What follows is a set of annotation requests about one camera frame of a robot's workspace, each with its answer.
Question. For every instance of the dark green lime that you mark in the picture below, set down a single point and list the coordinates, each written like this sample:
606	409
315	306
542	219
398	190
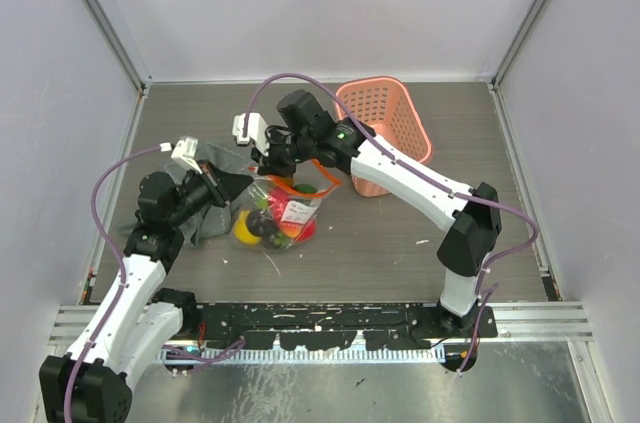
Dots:
276	242

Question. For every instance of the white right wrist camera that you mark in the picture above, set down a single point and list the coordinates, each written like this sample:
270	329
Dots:
250	128

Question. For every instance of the dark plum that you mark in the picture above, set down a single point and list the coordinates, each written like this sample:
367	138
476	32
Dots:
261	224

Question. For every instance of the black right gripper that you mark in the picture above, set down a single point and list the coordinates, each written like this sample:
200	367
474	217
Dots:
268	159

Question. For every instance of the yellow pear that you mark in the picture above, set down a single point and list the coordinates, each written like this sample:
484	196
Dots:
241	232

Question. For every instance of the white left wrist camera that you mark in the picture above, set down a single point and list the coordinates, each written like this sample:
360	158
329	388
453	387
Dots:
184	154

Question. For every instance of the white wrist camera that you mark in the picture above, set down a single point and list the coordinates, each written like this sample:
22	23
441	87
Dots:
184	154
250	128

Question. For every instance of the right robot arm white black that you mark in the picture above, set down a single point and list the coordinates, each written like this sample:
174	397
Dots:
467	216

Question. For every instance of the brown kiwi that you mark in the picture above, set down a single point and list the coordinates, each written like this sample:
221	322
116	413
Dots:
286	182

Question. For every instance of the pink plastic basket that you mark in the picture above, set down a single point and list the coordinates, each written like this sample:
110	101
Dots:
384	104

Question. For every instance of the grey cloth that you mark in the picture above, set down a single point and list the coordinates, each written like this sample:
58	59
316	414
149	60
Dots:
211	221

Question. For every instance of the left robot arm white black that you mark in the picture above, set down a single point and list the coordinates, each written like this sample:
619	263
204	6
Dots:
94	380

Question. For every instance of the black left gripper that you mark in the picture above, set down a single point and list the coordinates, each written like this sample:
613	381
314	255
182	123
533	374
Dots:
221	186

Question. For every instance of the green apple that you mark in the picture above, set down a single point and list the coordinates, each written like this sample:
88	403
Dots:
305	189

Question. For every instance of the red apple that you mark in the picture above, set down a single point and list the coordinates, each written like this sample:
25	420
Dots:
298	232

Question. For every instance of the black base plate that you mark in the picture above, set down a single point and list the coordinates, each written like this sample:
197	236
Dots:
263	326

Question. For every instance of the white slotted cable duct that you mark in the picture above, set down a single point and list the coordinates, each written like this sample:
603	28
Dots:
355	355

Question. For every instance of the clear zip bag orange zipper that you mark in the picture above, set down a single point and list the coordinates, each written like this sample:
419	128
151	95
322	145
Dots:
255	196

